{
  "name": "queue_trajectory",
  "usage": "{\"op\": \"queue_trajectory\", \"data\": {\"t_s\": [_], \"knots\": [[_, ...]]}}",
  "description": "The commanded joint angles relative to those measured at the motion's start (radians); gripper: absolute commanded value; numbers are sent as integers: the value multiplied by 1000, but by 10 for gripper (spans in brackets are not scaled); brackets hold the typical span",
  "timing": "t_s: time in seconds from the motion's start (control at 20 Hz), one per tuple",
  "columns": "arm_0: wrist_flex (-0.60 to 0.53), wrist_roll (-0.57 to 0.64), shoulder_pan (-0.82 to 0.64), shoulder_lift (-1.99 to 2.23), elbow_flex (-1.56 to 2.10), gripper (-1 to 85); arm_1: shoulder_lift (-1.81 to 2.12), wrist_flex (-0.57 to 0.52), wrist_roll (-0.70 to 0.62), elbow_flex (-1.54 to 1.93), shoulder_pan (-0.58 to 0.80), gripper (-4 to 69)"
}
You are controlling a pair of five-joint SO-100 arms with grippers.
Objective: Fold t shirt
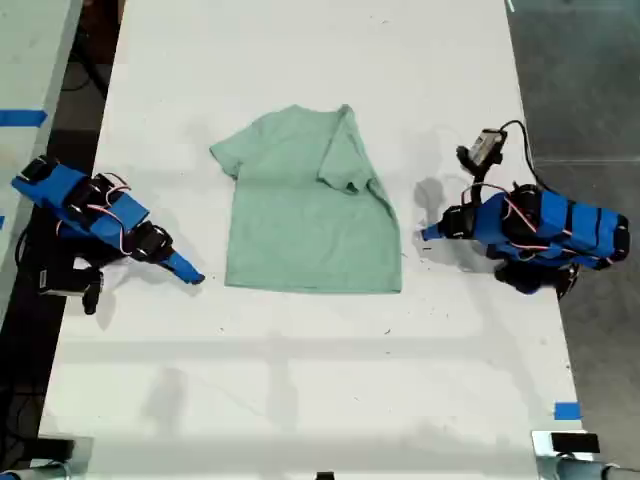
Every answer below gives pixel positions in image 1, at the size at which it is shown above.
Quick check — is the pale side table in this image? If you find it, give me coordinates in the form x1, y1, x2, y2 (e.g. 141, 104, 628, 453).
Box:
0, 0, 85, 321

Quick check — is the camera black cable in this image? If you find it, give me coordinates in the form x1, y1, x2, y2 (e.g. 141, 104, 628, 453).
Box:
499, 119, 551, 192
13, 222, 44, 274

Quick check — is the pale green T-shirt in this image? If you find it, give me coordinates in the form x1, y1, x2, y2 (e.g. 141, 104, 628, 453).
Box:
208, 103, 404, 295

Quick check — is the silver metal table clamp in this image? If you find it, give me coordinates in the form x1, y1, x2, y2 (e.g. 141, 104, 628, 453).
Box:
27, 434, 95, 480
530, 429, 604, 480

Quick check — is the camera black stalk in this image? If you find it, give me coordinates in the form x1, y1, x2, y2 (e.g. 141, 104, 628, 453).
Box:
456, 144, 502, 187
81, 272, 105, 316

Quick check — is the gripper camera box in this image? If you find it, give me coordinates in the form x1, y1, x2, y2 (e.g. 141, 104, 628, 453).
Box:
37, 267, 87, 297
467, 128, 509, 166

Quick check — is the small black box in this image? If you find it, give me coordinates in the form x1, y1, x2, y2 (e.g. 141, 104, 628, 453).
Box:
549, 432, 601, 454
36, 436, 77, 459

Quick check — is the long blue tape strip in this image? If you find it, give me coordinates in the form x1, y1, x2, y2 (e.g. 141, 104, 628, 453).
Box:
0, 109, 49, 128

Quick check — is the black floor cable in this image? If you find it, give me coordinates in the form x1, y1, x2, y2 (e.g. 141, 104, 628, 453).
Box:
62, 47, 114, 99

